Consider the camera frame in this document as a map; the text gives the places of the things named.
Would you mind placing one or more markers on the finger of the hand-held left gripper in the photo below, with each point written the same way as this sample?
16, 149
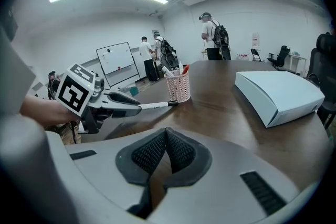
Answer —
122, 98
131, 110

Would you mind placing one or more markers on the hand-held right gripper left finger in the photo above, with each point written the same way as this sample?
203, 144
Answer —
99, 165

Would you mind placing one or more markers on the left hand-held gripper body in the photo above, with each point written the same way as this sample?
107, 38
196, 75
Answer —
72, 94

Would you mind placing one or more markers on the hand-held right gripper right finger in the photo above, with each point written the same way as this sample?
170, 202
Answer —
225, 165

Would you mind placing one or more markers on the white pen with black cap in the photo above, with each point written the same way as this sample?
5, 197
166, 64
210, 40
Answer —
160, 105

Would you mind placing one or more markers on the pink mesh pen holder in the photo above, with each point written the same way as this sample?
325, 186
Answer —
178, 87

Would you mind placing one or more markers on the white object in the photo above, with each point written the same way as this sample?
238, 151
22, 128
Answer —
180, 68

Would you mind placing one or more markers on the red object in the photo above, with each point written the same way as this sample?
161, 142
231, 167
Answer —
185, 70

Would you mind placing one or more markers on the teal waste bin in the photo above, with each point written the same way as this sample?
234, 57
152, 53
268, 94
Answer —
134, 91

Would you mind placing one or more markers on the whiteboard on wheeled stand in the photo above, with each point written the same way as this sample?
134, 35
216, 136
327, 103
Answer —
118, 59

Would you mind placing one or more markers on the dark wooden table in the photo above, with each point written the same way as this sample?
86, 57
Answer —
223, 120

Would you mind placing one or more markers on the flat white box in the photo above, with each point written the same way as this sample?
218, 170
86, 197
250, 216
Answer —
273, 94

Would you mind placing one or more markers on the black folding chair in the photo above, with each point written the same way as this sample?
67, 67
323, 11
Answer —
256, 55

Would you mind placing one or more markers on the black office chair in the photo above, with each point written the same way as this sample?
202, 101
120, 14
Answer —
323, 65
279, 57

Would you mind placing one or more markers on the white desk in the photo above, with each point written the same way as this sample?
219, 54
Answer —
298, 58

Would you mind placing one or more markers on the white and red wall poster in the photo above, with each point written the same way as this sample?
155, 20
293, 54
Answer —
255, 40

